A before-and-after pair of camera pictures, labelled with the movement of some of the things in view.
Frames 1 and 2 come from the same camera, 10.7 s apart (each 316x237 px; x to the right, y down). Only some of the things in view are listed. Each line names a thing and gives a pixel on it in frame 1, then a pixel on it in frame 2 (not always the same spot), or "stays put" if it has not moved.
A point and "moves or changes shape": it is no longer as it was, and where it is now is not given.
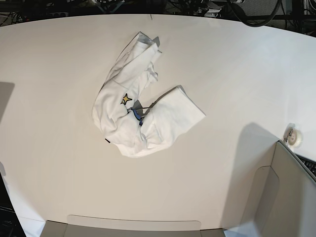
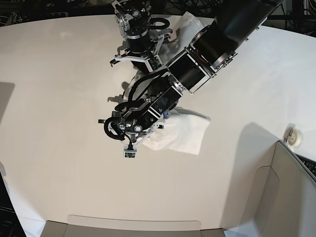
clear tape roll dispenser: x=293 y=136 stays put
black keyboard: x=310 y=163 stays put
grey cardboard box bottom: x=96 y=226 stays put
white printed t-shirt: x=132 y=131 moves or changes shape
